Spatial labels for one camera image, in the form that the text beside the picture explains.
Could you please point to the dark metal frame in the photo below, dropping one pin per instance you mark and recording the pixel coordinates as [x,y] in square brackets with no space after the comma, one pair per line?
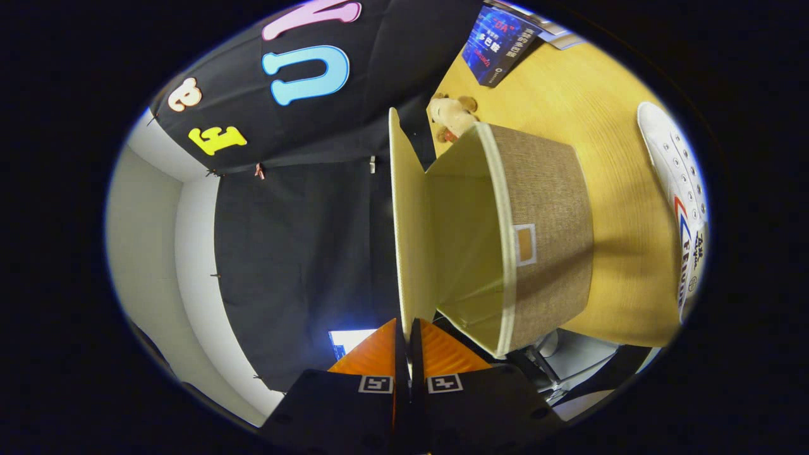
[537,366]

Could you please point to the brown plush dog toy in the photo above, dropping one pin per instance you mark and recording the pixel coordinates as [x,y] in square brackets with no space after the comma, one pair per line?
[452,117]

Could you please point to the dark blue book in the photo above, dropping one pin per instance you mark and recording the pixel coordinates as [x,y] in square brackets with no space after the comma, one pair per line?
[499,44]

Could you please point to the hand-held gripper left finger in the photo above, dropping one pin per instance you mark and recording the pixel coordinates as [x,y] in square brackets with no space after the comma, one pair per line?
[347,411]

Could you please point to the black backdrop cloth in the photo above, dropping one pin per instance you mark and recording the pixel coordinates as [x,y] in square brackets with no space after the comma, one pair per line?
[303,253]

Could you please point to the brown fabric storage box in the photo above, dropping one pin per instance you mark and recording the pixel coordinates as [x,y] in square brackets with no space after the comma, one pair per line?
[550,221]

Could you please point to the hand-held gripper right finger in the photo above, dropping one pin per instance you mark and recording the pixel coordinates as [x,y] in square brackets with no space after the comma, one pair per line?
[480,411]

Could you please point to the white canvas shoe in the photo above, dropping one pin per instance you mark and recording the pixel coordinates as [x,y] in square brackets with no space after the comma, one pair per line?
[679,189]

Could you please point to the bright computer screen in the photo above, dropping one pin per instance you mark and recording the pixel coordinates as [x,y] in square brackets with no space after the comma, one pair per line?
[347,341]

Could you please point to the light blue book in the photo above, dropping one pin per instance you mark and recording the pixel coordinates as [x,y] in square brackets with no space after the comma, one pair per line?
[562,39]

